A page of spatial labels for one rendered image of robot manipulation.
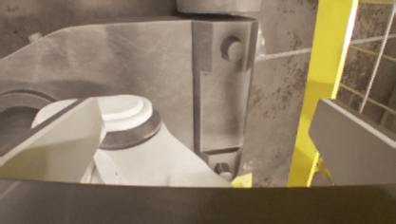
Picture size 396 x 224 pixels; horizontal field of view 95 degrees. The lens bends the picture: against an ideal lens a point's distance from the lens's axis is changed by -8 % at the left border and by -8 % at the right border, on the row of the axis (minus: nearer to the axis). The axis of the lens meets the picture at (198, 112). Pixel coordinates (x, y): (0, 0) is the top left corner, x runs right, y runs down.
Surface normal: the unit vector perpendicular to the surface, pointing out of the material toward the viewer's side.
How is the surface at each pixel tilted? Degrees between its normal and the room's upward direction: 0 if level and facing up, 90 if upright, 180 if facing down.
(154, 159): 90
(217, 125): 0
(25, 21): 0
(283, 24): 0
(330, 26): 90
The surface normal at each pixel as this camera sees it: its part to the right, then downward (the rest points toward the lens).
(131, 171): 0.00, -0.86
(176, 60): 0.18, 0.50
